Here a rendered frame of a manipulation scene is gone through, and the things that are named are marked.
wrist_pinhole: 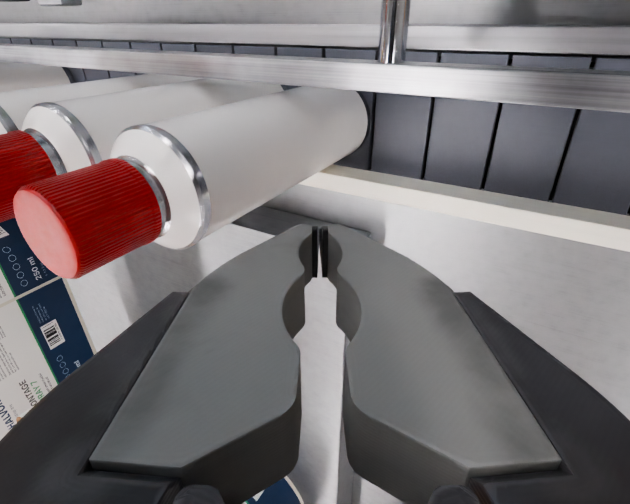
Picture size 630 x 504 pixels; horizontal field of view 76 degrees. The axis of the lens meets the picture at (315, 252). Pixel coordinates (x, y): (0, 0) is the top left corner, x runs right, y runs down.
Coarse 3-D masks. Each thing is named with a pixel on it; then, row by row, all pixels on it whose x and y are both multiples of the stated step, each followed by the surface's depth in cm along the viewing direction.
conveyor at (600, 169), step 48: (144, 48) 34; (192, 48) 32; (240, 48) 30; (288, 48) 28; (336, 48) 26; (384, 96) 26; (384, 144) 27; (432, 144) 26; (480, 144) 24; (528, 144) 23; (576, 144) 22; (624, 144) 21; (528, 192) 24; (576, 192) 23; (624, 192) 22
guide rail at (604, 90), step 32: (64, 64) 28; (96, 64) 26; (128, 64) 25; (160, 64) 24; (192, 64) 22; (224, 64) 21; (256, 64) 20; (288, 64) 19; (320, 64) 19; (352, 64) 18; (384, 64) 17; (416, 64) 17; (448, 64) 17; (448, 96) 17; (480, 96) 16; (512, 96) 15; (544, 96) 15; (576, 96) 14; (608, 96) 14
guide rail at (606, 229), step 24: (336, 168) 27; (360, 192) 26; (384, 192) 25; (408, 192) 24; (432, 192) 24; (456, 192) 24; (480, 192) 24; (480, 216) 23; (504, 216) 22; (528, 216) 21; (552, 216) 21; (576, 216) 21; (600, 216) 21; (624, 216) 21; (576, 240) 21; (600, 240) 20; (624, 240) 20
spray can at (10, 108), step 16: (96, 80) 26; (112, 80) 26; (128, 80) 26; (144, 80) 27; (160, 80) 28; (176, 80) 29; (0, 96) 21; (16, 96) 21; (32, 96) 22; (48, 96) 22; (64, 96) 23; (80, 96) 23; (0, 112) 20; (16, 112) 21; (0, 128) 20; (16, 128) 20
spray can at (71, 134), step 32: (96, 96) 19; (128, 96) 20; (160, 96) 21; (192, 96) 23; (224, 96) 24; (256, 96) 26; (32, 128) 17; (64, 128) 17; (96, 128) 18; (0, 160) 16; (32, 160) 16; (64, 160) 17; (96, 160) 18; (0, 192) 16
